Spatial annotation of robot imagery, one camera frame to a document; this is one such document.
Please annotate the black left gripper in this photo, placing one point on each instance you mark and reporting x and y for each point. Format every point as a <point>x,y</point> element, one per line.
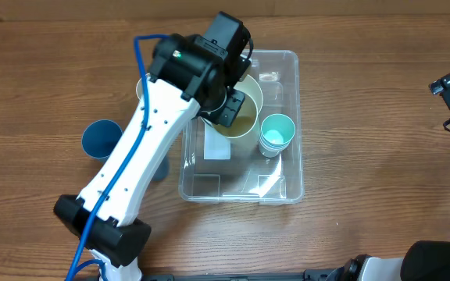
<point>231,104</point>

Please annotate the tall beige cup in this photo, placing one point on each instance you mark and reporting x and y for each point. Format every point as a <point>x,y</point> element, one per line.
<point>139,87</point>
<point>244,130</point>

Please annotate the cream bowl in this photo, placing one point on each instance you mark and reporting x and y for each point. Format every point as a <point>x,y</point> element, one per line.
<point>252,88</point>

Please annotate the mint green small cup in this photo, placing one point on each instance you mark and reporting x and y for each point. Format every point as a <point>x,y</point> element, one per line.
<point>277,130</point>

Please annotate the light blue small cup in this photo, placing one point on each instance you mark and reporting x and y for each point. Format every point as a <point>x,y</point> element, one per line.
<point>265,143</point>

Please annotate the tall dark blue cup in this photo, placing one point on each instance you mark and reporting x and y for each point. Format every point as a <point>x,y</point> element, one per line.
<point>100,138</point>

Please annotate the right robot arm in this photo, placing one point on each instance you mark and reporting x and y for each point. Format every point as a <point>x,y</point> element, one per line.
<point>425,260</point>

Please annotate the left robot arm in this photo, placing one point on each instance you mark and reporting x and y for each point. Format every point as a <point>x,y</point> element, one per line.
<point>189,77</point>

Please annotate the white label in container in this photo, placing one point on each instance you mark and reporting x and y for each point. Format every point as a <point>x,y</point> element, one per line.
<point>216,146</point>

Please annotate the clear plastic storage container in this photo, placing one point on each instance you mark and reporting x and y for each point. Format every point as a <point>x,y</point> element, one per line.
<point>249,176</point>

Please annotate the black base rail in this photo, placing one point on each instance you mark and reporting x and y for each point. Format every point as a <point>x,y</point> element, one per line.
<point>307,275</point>

